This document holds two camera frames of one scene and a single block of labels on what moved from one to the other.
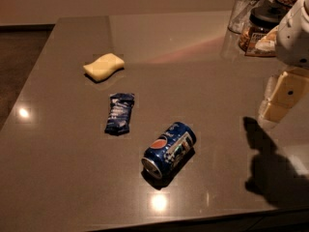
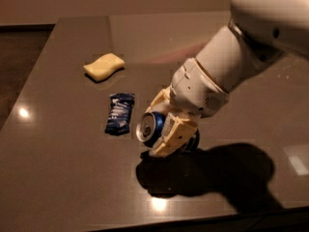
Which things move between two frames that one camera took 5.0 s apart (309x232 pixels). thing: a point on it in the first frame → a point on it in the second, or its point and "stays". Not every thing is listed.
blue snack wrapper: [120, 113] stays
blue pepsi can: [169, 151] → [151, 128]
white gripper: [294, 42] → [195, 88]
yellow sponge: [103, 67] stays
